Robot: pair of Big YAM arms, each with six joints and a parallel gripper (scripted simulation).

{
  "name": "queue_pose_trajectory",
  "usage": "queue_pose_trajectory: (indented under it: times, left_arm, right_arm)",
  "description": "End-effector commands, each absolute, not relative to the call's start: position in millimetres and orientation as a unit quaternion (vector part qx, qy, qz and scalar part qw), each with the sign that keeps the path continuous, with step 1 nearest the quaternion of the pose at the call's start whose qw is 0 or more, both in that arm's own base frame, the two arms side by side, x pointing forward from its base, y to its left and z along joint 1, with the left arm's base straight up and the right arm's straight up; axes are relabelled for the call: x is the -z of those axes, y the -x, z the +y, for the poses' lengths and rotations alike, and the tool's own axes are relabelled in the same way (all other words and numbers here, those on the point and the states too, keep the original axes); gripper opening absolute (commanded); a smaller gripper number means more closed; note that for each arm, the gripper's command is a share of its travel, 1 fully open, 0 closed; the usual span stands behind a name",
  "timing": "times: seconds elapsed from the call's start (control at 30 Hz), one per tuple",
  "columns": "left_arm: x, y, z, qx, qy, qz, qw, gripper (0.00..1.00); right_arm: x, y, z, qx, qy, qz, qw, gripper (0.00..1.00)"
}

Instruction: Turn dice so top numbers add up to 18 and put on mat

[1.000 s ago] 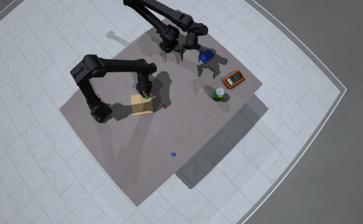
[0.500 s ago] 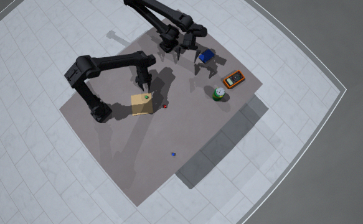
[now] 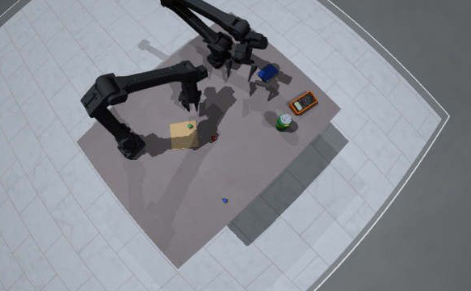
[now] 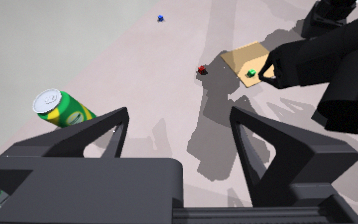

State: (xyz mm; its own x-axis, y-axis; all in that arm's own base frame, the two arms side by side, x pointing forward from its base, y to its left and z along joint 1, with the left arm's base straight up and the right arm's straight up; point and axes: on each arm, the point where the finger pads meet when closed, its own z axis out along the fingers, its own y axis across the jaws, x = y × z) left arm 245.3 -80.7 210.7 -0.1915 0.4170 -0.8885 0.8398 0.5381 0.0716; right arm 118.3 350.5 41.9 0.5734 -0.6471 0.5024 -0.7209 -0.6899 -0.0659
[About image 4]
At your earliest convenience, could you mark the tan square mat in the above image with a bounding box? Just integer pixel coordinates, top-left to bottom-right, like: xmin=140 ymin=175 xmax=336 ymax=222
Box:
xmin=220 ymin=41 xmax=274 ymax=88

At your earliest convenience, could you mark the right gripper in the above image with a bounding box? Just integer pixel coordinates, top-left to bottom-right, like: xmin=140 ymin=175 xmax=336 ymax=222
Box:
xmin=258 ymin=22 xmax=351 ymax=90

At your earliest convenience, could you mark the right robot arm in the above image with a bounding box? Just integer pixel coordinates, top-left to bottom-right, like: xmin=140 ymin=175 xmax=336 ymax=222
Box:
xmin=295 ymin=0 xmax=358 ymax=135

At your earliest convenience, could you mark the green die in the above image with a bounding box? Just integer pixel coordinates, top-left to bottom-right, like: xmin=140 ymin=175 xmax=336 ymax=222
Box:
xmin=247 ymin=69 xmax=256 ymax=78

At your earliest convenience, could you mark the blue die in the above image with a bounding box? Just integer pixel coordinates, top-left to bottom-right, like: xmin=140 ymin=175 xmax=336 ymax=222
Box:
xmin=158 ymin=15 xmax=164 ymax=22

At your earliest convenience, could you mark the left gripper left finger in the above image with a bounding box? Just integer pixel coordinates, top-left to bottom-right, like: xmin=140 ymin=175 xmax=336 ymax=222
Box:
xmin=0 ymin=107 xmax=130 ymax=158

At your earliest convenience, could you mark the red die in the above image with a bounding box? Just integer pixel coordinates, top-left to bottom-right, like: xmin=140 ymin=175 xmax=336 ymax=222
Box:
xmin=198 ymin=66 xmax=205 ymax=74

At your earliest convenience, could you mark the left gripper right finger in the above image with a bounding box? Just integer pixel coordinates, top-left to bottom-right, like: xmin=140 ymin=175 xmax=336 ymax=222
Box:
xmin=229 ymin=106 xmax=358 ymax=207

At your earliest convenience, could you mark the green and yellow soda can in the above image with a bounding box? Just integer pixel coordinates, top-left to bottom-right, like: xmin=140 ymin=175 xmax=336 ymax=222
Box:
xmin=33 ymin=89 xmax=96 ymax=128

